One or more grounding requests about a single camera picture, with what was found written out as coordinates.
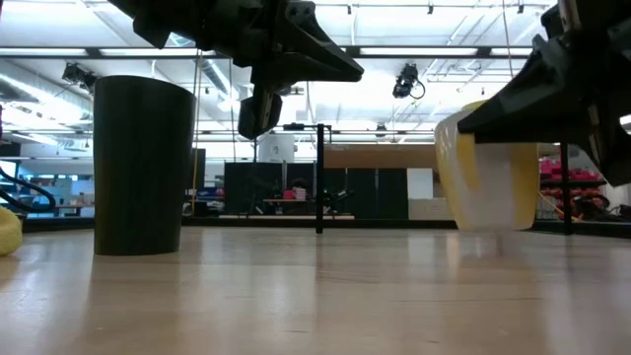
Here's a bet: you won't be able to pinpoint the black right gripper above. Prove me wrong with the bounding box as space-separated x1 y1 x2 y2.
456 0 631 187

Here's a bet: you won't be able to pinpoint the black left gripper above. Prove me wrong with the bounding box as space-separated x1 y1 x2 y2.
181 0 365 141

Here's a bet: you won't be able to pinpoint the white mug with orange inside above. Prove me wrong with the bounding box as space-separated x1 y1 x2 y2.
434 101 540 232

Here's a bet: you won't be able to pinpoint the tall black cup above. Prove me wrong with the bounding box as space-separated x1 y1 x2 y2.
93 75 197 256

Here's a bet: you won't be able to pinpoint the wooden shelf with black posts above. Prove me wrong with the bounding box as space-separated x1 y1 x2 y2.
315 122 573 236

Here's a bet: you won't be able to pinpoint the white box unit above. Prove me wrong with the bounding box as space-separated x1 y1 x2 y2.
257 133 296 164

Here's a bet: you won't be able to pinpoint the rack with red bins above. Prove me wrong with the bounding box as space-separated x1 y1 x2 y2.
538 157 608 221

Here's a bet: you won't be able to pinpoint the person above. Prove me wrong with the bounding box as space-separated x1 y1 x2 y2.
289 177 310 201

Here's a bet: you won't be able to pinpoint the white cabinet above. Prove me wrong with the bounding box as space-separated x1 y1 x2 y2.
407 167 457 221

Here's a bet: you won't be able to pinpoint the black room divider panels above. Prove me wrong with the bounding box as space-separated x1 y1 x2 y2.
224 162 409 221

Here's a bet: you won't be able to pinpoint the black monitor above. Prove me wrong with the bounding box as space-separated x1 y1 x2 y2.
195 148 207 190

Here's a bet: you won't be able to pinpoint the yellow cloth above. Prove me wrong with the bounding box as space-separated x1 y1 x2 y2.
0 205 24 257

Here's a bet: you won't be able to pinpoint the black ceiling camera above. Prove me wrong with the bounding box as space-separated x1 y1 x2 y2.
391 62 427 101
61 62 98 95

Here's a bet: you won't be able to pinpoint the black aluminium table frame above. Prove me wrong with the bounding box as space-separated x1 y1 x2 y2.
22 215 631 239

